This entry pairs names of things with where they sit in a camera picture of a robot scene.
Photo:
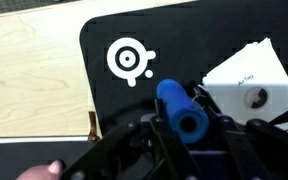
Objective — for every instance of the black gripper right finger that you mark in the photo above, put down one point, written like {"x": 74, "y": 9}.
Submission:
{"x": 257, "y": 150}

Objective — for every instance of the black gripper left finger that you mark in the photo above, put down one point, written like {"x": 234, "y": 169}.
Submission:
{"x": 112, "y": 157}

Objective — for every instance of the blue cylindrical object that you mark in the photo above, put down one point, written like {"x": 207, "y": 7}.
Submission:
{"x": 185, "y": 116}

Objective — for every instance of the white AirTag box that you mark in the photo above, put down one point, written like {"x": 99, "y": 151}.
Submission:
{"x": 250, "y": 84}

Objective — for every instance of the pink pig toy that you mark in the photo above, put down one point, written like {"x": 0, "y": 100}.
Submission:
{"x": 51, "y": 171}

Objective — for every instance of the large black desk mat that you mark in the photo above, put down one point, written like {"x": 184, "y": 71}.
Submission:
{"x": 189, "y": 39}

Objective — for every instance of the wooden desk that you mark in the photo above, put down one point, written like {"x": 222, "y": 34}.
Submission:
{"x": 44, "y": 90}

